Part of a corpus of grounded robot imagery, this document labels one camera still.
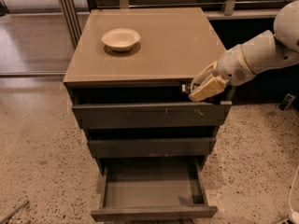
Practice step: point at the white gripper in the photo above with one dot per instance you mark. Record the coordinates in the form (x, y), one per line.
(232, 66)

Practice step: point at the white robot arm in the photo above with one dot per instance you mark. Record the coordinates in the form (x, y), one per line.
(278, 49)

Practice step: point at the grey top drawer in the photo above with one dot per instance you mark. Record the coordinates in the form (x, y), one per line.
(151, 115)

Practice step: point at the grey middle drawer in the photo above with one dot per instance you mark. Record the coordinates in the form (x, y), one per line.
(151, 147)

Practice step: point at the grey drawer cabinet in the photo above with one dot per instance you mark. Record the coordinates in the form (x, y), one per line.
(175, 45)

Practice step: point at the grey open bottom drawer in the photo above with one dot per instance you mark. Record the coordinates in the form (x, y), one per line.
(158, 188)

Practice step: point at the white ceramic bowl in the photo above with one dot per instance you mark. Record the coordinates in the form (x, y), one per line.
(121, 39)

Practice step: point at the grey metal rod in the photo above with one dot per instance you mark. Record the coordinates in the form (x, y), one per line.
(8, 216)

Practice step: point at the small dark floor bracket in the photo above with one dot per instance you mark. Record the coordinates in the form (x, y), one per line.
(287, 102)

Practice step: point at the metal railing frame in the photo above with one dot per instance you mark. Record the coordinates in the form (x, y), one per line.
(234, 20)

